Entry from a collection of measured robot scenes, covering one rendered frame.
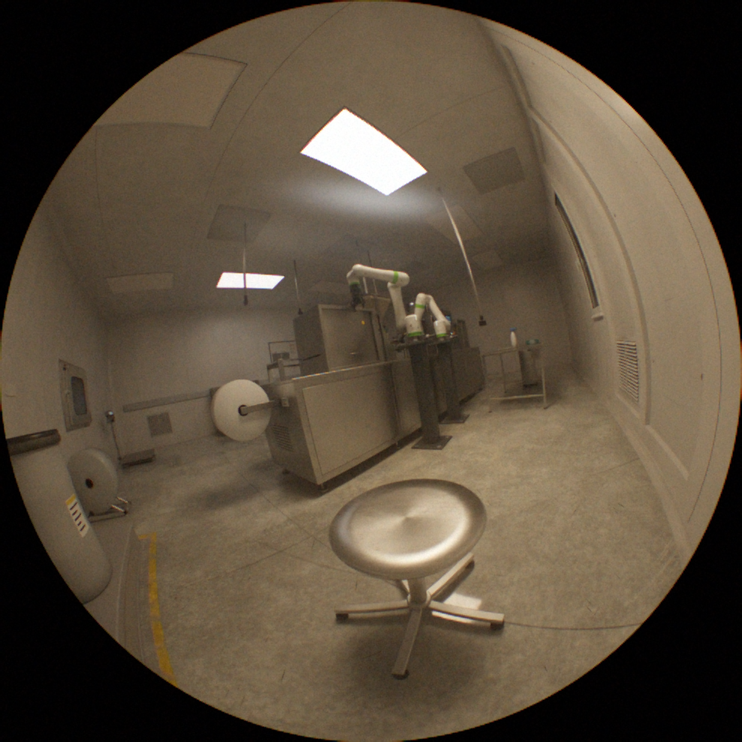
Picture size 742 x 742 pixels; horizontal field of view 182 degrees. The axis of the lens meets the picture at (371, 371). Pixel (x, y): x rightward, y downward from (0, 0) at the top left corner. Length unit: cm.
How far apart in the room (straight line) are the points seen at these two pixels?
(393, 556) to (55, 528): 111
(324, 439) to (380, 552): 116
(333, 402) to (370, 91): 232
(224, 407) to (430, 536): 136
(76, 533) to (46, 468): 25
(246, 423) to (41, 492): 129
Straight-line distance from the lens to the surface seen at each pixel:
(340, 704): 82
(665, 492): 145
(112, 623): 112
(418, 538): 50
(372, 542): 50
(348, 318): 206
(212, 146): 230
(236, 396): 158
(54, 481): 115
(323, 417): 153
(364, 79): 206
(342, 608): 87
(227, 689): 95
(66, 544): 117
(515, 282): 656
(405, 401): 218
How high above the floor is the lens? 79
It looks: 1 degrees down
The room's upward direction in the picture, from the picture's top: 10 degrees counter-clockwise
